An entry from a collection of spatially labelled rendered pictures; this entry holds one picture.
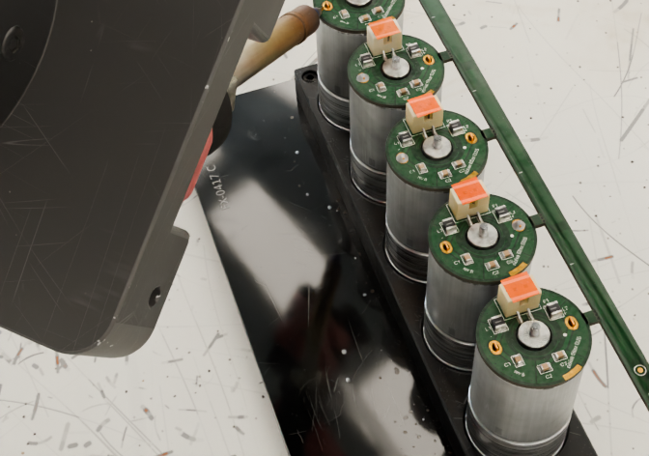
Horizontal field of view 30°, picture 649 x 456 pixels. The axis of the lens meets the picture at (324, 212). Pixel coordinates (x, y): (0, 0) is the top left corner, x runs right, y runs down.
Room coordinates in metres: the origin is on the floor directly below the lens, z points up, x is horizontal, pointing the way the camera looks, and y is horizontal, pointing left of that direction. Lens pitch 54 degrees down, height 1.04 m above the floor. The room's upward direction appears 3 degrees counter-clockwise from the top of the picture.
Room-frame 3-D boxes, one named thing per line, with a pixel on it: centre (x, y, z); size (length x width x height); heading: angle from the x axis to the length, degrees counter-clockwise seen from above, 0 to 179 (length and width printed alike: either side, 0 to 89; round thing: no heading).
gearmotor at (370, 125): (0.21, -0.02, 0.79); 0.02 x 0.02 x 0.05
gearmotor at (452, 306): (0.16, -0.04, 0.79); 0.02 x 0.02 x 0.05
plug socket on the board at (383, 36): (0.22, -0.02, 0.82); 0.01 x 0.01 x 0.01; 16
